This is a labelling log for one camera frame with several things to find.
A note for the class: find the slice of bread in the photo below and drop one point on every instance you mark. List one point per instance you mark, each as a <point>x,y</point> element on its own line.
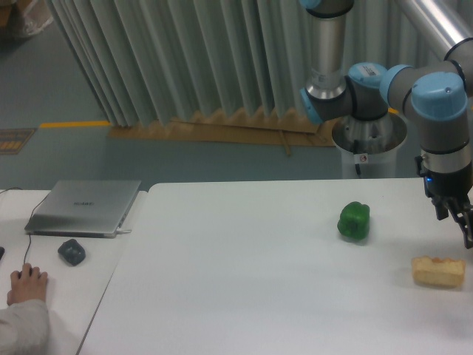
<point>446,273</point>

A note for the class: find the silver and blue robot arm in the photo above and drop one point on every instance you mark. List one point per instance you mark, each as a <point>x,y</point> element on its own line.
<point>435,98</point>

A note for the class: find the silver closed laptop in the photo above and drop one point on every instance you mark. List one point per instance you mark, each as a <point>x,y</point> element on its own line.
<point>84,208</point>

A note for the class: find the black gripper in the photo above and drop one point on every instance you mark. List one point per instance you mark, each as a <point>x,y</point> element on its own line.
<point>455,185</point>

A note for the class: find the white sleeved forearm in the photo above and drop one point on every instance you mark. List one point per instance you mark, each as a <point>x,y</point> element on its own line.
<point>25,328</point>

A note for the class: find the brown cardboard sheet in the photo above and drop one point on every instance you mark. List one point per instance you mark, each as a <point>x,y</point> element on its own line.
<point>292,129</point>

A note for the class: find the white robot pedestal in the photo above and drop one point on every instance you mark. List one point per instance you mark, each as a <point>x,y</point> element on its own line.
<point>369,148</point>

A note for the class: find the cardboard box with plastic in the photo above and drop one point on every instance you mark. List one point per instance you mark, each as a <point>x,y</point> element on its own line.
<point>24,19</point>

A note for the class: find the black computer mouse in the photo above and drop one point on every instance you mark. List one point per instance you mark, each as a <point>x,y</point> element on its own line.
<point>27,269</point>

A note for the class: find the person's hand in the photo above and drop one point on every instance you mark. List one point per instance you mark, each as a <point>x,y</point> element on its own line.
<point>28,288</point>

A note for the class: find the pale green folding curtain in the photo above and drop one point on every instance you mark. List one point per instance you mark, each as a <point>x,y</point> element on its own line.
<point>158,60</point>

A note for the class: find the green bell pepper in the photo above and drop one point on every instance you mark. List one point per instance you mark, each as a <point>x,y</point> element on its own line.
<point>354,221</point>

